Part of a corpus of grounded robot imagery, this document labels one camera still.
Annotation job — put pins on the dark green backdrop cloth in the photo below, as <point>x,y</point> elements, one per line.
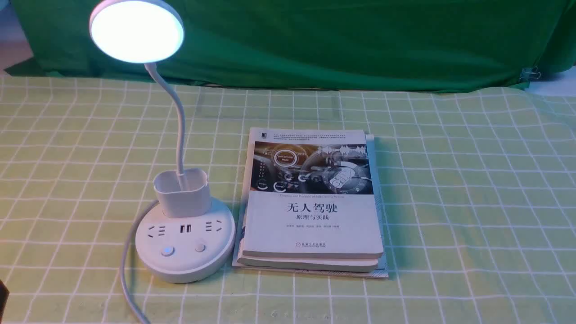
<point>384,45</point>

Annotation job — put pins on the metal binder clip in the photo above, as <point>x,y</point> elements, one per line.
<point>530,74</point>

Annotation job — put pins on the white self-driving textbook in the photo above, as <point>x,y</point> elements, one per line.
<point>310,216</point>

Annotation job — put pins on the white desk lamp with sockets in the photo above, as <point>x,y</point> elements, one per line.
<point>187,235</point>

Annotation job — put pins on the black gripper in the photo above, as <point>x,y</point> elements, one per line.
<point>4,295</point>

